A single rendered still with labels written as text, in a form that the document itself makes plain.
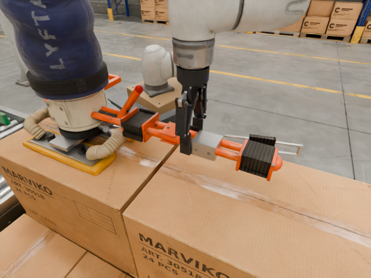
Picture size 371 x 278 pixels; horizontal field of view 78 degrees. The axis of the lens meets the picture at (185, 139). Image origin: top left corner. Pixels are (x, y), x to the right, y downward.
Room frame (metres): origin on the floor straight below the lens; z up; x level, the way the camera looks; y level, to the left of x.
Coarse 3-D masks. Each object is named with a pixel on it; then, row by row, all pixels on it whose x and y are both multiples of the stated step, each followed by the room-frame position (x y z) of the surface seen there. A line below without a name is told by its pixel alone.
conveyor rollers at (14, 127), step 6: (0, 126) 1.38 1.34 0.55; (6, 126) 1.40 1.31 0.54; (12, 126) 1.42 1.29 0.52; (18, 126) 1.39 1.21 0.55; (0, 132) 1.34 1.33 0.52; (6, 132) 1.31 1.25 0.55; (12, 132) 1.33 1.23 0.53; (0, 138) 1.26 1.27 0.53; (0, 174) 0.91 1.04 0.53; (0, 180) 0.85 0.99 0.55; (0, 186) 0.83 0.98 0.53; (0, 192) 0.77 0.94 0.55; (6, 192) 0.78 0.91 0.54; (0, 198) 0.74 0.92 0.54
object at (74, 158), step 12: (48, 132) 0.69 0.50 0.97; (24, 144) 0.63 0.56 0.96; (36, 144) 0.62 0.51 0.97; (48, 144) 0.62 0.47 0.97; (84, 144) 0.63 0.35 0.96; (48, 156) 0.58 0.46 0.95; (60, 156) 0.56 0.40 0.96; (72, 156) 0.56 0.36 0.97; (84, 156) 0.56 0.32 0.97; (108, 156) 0.56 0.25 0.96; (84, 168) 0.51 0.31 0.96; (96, 168) 0.51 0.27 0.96
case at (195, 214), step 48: (144, 192) 0.43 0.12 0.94; (192, 192) 0.43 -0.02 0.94; (240, 192) 0.43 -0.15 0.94; (288, 192) 0.43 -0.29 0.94; (336, 192) 0.43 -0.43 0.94; (144, 240) 0.33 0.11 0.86; (192, 240) 0.29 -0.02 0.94; (240, 240) 0.29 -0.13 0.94; (288, 240) 0.29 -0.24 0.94; (336, 240) 0.29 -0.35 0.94
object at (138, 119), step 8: (136, 112) 0.63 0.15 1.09; (144, 112) 0.63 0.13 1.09; (152, 112) 0.61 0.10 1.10; (120, 120) 0.56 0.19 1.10; (128, 120) 0.58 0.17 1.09; (136, 120) 0.58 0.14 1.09; (144, 120) 0.58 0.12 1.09; (152, 120) 0.57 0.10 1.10; (128, 128) 0.54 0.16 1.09; (136, 128) 0.53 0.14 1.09; (144, 128) 0.53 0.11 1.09; (128, 136) 0.55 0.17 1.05; (136, 136) 0.53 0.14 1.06; (144, 136) 0.53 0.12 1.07
